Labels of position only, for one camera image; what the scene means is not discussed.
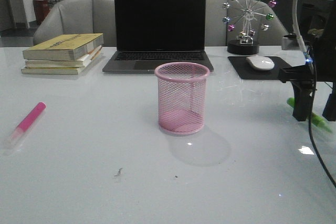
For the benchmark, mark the red trash bin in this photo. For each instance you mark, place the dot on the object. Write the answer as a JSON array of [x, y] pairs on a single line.
[[41, 9]]

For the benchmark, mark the white computer mouse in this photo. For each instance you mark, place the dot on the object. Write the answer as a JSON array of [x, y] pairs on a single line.
[[260, 63]]

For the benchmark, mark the black mouse pad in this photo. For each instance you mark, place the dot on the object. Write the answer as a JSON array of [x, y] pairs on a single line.
[[246, 72]]

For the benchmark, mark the bottom yellow book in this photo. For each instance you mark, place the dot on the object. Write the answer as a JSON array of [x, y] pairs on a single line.
[[62, 70]]

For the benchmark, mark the right grey armchair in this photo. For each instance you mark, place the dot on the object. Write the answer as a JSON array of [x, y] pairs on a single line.
[[267, 33]]

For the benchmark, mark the middle white book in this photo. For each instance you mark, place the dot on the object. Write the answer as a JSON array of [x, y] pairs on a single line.
[[79, 63]]

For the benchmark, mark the olive sofa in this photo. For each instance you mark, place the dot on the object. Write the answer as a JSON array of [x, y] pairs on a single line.
[[315, 32]]

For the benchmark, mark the grey laptop computer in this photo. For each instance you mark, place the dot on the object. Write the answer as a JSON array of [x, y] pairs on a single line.
[[150, 33]]

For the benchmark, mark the left grey armchair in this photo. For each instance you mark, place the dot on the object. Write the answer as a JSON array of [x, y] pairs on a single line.
[[79, 17]]

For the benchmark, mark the grey armchair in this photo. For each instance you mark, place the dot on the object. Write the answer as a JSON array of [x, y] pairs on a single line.
[[267, 33], [79, 17]]

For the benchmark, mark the top yellow book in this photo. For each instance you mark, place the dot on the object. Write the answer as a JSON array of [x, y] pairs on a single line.
[[67, 47]]

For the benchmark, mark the yellow book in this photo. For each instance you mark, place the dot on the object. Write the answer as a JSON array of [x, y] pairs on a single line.
[[67, 47], [62, 70]]

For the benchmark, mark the ferris wheel desk toy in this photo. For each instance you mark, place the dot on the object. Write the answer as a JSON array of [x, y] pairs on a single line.
[[245, 42]]

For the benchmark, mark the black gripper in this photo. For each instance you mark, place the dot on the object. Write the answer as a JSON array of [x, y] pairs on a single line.
[[319, 65]]

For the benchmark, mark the pink highlighter pen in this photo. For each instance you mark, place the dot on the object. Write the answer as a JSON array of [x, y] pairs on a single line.
[[15, 139]]

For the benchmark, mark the green highlighter pen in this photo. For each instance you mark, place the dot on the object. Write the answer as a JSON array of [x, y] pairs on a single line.
[[316, 120]]

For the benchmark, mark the pink mesh pen holder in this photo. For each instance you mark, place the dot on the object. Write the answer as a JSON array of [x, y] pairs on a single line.
[[181, 97]]

